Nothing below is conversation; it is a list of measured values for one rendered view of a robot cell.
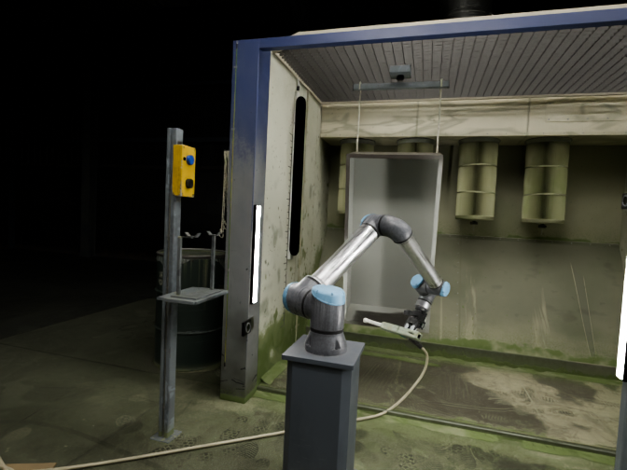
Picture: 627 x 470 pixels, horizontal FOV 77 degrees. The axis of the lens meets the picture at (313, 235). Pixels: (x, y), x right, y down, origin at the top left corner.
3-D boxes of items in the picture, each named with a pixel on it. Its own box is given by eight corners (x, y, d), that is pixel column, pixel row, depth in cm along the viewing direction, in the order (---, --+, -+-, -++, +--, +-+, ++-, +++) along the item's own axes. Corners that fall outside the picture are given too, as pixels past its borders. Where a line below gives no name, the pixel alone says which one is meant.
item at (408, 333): (438, 348, 240) (417, 329, 230) (434, 355, 238) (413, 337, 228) (383, 330, 281) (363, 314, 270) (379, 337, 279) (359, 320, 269)
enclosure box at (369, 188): (350, 303, 317) (354, 151, 287) (426, 311, 302) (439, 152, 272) (342, 323, 284) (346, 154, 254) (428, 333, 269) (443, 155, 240)
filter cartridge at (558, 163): (516, 233, 340) (522, 137, 337) (520, 233, 371) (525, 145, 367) (565, 236, 321) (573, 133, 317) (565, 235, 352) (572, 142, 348)
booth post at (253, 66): (219, 399, 256) (232, 40, 244) (232, 387, 273) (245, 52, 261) (244, 404, 251) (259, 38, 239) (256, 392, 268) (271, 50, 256)
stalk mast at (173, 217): (164, 431, 216) (174, 130, 207) (174, 434, 214) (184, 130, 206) (158, 436, 210) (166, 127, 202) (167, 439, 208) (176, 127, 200)
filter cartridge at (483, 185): (489, 231, 374) (494, 145, 372) (500, 232, 339) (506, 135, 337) (449, 229, 381) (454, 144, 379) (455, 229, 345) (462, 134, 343)
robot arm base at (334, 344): (341, 358, 163) (343, 335, 162) (299, 352, 168) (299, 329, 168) (350, 344, 181) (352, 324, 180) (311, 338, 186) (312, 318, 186)
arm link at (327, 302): (325, 333, 163) (327, 292, 162) (299, 324, 176) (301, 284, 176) (351, 328, 173) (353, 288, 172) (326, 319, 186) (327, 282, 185)
